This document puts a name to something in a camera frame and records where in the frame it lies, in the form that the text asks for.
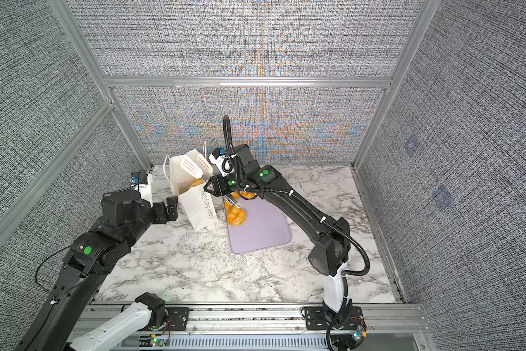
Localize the white paper bag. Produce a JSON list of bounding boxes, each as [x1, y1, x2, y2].
[[163, 149, 218, 230]]

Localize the steel tongs white tips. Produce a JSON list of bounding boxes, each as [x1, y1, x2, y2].
[[180, 151, 242, 211]]

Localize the sugared ring donut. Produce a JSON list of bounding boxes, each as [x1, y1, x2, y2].
[[239, 191, 257, 200]]

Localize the round orange knotted bun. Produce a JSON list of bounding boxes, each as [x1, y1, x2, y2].
[[226, 206, 246, 227]]

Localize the red-brown glazed croissant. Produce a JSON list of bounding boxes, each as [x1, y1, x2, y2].
[[189, 178, 206, 189]]

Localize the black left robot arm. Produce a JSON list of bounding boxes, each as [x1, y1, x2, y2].
[[16, 189, 178, 350]]

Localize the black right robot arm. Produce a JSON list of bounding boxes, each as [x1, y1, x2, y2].
[[204, 144, 354, 315]]

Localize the lilac plastic tray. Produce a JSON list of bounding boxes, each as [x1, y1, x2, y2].
[[226, 197, 292, 254]]

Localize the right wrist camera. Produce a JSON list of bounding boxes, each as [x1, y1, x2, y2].
[[208, 148, 234, 176]]

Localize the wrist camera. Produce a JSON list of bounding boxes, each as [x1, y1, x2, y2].
[[131, 170, 153, 204], [208, 148, 234, 176]]

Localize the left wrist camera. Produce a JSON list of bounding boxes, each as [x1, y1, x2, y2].
[[131, 170, 153, 204]]

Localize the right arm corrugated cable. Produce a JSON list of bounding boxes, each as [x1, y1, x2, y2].
[[222, 115, 371, 351]]

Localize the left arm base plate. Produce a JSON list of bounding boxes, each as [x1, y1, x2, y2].
[[146, 307, 190, 332]]

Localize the aluminium front rail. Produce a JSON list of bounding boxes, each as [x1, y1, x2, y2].
[[68, 302, 437, 350]]

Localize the aluminium cage frame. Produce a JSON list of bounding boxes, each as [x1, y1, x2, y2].
[[0, 0, 444, 269]]

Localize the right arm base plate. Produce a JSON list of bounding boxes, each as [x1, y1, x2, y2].
[[301, 306, 368, 331]]

